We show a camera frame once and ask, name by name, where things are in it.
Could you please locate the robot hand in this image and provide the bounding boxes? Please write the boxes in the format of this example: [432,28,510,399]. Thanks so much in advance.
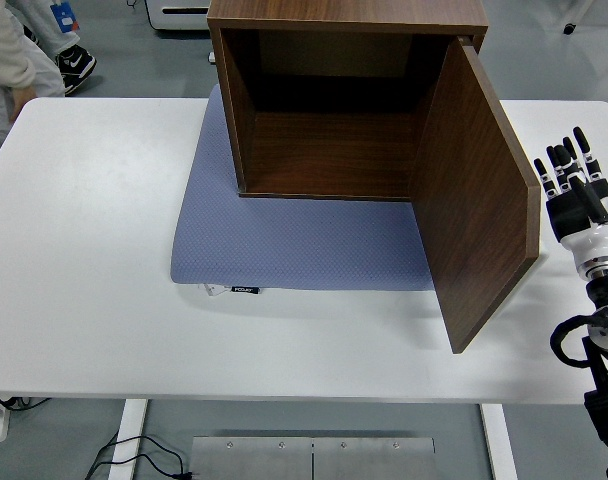
[532,125,608,274]

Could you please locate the brown wooden cabinet door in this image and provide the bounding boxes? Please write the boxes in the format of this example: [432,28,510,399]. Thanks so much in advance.
[408,35,542,355]

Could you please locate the brown wooden cabinet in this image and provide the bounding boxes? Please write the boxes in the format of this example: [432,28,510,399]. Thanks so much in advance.
[206,0,489,202]

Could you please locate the black chair caster leg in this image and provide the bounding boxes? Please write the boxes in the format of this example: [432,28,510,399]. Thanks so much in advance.
[562,0,598,36]

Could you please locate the white table leg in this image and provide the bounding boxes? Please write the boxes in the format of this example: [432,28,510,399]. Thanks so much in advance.
[107,398,149,480]
[479,402,519,480]

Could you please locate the blue-grey textured mat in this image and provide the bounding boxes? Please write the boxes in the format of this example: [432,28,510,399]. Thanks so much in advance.
[170,83,438,292]

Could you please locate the grey metal plate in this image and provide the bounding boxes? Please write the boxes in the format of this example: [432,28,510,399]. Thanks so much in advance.
[189,436,314,480]
[312,437,436,480]

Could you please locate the white floor appliance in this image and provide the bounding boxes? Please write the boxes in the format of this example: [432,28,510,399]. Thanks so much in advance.
[144,0,211,34]

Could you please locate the person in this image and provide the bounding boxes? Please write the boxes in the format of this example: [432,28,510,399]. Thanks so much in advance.
[0,0,98,174]

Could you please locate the black floor cable with plug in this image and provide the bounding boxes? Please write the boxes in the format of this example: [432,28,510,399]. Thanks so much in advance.
[83,433,194,480]

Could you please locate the thin black cable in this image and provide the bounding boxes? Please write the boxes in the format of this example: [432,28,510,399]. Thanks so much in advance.
[0,395,51,412]

